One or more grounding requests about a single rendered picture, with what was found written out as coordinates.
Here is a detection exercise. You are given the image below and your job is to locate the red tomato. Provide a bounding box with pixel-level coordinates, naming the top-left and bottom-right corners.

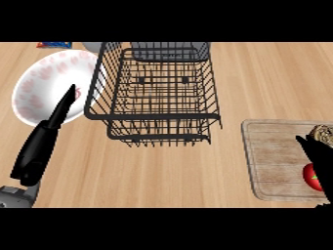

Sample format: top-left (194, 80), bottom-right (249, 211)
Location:
top-left (300, 163), bottom-right (324, 192)

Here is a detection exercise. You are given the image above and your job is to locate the black wire tiered basket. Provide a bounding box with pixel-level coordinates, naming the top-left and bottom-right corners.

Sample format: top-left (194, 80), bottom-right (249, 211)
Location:
top-left (84, 42), bottom-right (224, 148)

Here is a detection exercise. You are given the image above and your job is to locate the white bowl with pink pattern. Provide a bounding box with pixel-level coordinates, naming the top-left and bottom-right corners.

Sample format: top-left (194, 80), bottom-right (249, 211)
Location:
top-left (10, 49), bottom-right (107, 127)

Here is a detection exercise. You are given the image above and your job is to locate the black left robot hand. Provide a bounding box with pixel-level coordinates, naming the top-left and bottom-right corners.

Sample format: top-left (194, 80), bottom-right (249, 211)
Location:
top-left (8, 83), bottom-right (78, 188)

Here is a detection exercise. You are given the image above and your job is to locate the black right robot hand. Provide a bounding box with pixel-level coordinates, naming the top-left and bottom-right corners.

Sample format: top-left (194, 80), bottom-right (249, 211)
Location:
top-left (294, 134), bottom-right (333, 209)

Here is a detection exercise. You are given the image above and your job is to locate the pale wooden cutting board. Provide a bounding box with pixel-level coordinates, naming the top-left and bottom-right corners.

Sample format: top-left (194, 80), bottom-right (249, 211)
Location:
top-left (240, 118), bottom-right (333, 202)

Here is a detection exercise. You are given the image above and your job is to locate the grey round object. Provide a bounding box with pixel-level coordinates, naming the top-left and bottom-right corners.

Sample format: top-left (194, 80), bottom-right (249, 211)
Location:
top-left (79, 42), bottom-right (104, 54)

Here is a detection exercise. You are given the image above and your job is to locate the blue and red packet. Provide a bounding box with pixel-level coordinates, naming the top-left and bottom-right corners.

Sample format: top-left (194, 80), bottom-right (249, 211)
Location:
top-left (33, 42), bottom-right (73, 50)

